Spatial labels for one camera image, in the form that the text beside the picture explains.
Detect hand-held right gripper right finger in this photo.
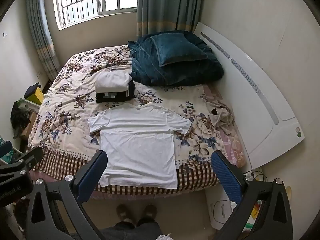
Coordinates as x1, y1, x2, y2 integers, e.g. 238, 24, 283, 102
211, 151, 293, 240

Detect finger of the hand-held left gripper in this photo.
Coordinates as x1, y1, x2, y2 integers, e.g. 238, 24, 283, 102
0, 141, 13, 158
0, 146, 44, 178

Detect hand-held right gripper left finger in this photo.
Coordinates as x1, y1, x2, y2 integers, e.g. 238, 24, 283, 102
25, 150, 108, 240

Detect white t-shirt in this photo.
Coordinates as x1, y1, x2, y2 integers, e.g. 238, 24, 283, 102
87, 102, 192, 189

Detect pink bed sheet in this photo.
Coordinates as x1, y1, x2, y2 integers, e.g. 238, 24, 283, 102
204, 84, 247, 168

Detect cardboard box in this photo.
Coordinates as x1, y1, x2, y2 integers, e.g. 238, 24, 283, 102
20, 111, 38, 140

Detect white flat carton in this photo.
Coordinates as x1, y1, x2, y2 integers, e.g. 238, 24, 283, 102
205, 190, 238, 230

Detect dark green cloth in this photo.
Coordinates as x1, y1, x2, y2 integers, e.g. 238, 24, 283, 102
10, 99, 32, 139

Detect person's left slipper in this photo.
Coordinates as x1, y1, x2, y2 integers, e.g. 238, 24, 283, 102
116, 204, 131, 222

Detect person's slipper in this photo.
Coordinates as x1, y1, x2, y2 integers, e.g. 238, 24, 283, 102
116, 204, 131, 222
142, 204, 158, 222

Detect crumpled beige cloth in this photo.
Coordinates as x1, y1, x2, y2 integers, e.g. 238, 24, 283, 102
207, 100, 235, 134

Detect yellow box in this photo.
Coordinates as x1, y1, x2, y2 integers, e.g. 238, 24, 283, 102
26, 86, 44, 105

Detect floral bed blanket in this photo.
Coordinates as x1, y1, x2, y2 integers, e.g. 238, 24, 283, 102
27, 44, 234, 195

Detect person's dark trousers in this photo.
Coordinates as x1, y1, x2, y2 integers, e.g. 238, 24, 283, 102
99, 219, 163, 240

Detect person's right slipper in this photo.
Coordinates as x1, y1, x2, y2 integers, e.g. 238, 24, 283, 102
142, 204, 158, 222

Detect folded black garment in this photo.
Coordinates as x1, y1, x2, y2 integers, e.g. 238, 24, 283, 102
96, 79, 136, 103

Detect white headboard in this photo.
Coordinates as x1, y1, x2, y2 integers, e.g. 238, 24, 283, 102
194, 21, 305, 170

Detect teal duvet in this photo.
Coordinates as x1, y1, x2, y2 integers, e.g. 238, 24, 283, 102
127, 30, 224, 87

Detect teal striped curtain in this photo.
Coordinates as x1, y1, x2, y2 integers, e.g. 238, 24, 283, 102
25, 0, 60, 80
136, 0, 204, 38

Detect teal pillow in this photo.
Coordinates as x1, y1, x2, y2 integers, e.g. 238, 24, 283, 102
149, 33, 208, 67

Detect barred window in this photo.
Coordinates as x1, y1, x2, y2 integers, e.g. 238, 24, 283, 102
52, 0, 138, 30

